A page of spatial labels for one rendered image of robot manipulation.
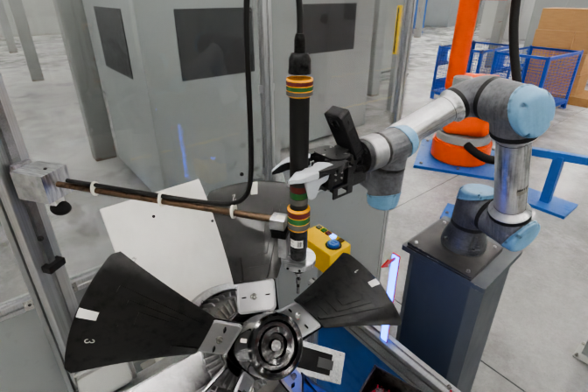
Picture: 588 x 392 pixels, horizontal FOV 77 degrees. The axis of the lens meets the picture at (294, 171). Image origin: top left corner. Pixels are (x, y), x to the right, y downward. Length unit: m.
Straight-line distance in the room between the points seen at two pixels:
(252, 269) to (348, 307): 0.25
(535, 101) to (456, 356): 0.97
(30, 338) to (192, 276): 0.66
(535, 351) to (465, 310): 1.29
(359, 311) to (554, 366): 1.87
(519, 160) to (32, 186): 1.18
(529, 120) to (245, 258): 0.73
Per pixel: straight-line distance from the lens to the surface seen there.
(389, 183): 0.86
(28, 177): 1.01
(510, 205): 1.23
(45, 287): 1.23
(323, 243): 1.28
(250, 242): 0.85
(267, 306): 0.83
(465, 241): 1.42
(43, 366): 1.62
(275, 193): 0.87
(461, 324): 1.51
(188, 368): 0.91
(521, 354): 2.66
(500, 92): 1.06
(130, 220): 1.02
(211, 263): 1.04
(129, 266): 0.72
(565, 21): 8.62
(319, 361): 1.02
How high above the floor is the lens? 1.83
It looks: 26 degrees down
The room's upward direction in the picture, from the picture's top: straight up
